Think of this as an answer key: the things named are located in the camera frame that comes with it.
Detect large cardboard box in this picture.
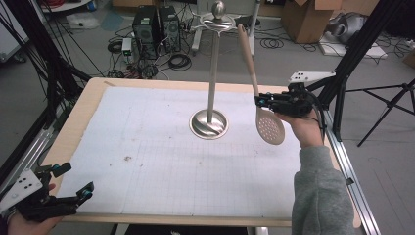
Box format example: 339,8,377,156
281,0,344,45

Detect beige slotted spoon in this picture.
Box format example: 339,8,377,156
237,23,286,146

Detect grey plastic appliance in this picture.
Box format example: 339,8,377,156
327,12,368,45

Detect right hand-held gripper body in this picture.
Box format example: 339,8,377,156
272,70,337,119

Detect white flat board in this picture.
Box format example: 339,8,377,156
317,40,390,60

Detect small white device green light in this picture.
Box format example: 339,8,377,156
121,37,133,57

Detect person's right hand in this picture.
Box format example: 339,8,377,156
277,110,324,149

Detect black frame post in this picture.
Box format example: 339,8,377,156
0,0,93,131
305,0,406,143

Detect person's left hand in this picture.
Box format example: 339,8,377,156
7,211,64,235

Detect metal utensil stand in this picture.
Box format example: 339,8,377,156
189,0,242,141

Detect narrow black computer tower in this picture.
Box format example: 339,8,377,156
159,5,182,53

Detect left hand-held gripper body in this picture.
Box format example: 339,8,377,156
0,165,79,224

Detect white grid mat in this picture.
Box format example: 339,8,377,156
57,86,303,218

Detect wide black computer tower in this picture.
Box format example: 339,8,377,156
131,5,161,61

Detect thin coiled black cable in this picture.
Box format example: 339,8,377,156
259,37,286,50

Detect white rolling stand base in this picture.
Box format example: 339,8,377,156
190,0,262,62

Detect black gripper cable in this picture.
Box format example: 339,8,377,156
306,90,328,145

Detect black tripod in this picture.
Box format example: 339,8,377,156
345,77,415,148

